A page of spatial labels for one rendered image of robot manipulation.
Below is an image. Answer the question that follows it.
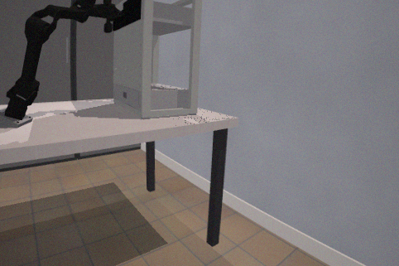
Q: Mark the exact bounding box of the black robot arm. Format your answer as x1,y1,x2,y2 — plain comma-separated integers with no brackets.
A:
5,0,114,120

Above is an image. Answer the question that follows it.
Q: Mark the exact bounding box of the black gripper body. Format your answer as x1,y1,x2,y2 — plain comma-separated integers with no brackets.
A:
94,4,113,33

